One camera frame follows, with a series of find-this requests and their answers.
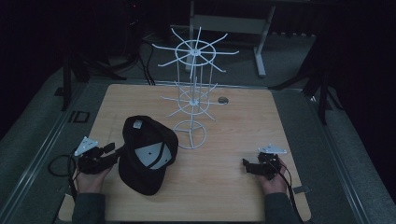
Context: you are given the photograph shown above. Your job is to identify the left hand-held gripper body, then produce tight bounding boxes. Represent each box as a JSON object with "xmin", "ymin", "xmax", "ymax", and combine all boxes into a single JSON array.
[{"xmin": 73, "ymin": 135, "xmax": 120, "ymax": 175}]

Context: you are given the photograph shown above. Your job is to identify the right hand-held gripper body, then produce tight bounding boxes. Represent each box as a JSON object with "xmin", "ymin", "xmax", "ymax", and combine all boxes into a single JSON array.
[{"xmin": 247, "ymin": 143, "xmax": 288, "ymax": 181}]

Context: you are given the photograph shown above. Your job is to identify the black baseball cap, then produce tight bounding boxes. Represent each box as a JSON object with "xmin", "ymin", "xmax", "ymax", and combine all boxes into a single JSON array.
[{"xmin": 118, "ymin": 115, "xmax": 179, "ymax": 196}]

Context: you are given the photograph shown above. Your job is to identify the white wire display rack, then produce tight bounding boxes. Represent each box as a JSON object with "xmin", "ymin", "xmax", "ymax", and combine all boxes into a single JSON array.
[{"xmin": 151, "ymin": 26, "xmax": 240, "ymax": 150}]

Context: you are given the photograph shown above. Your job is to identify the person's left hand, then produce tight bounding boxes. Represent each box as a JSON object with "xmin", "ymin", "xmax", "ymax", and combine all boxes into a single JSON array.
[{"xmin": 75, "ymin": 164, "xmax": 114, "ymax": 195}]

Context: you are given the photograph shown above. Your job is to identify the person's right hand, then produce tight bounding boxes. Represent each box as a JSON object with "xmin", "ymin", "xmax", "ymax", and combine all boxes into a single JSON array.
[{"xmin": 257, "ymin": 157, "xmax": 290, "ymax": 196}]

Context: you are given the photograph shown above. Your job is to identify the grey tape strip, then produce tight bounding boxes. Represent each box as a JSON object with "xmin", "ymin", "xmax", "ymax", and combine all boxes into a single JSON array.
[{"xmin": 292, "ymin": 185, "xmax": 312, "ymax": 195}]

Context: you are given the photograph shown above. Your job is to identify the black tripod stand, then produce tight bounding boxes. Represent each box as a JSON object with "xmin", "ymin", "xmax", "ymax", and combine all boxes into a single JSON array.
[
  {"xmin": 268, "ymin": 46, "xmax": 345, "ymax": 126},
  {"xmin": 60, "ymin": 50, "xmax": 128, "ymax": 112}
]

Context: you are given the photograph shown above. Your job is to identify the black cable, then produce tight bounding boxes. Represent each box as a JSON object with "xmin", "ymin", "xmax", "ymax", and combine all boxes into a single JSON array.
[
  {"xmin": 268, "ymin": 160, "xmax": 306, "ymax": 224},
  {"xmin": 47, "ymin": 151, "xmax": 82, "ymax": 200}
]

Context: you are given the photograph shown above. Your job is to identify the black floor bracket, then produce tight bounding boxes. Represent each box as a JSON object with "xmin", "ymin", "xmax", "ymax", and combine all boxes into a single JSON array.
[{"xmin": 68, "ymin": 110, "xmax": 91, "ymax": 123}]

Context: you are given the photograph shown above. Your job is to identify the black floor cables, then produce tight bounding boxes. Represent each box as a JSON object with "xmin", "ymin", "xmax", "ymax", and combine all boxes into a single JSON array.
[{"xmin": 136, "ymin": 35, "xmax": 157, "ymax": 86}]

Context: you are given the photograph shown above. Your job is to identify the white metal desk frame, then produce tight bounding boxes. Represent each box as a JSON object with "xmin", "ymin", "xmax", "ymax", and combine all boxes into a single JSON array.
[{"xmin": 185, "ymin": 0, "xmax": 276, "ymax": 78}]

